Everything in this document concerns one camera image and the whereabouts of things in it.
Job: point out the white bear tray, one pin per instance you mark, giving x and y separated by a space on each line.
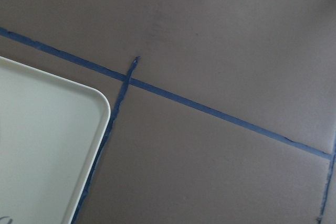
51 130

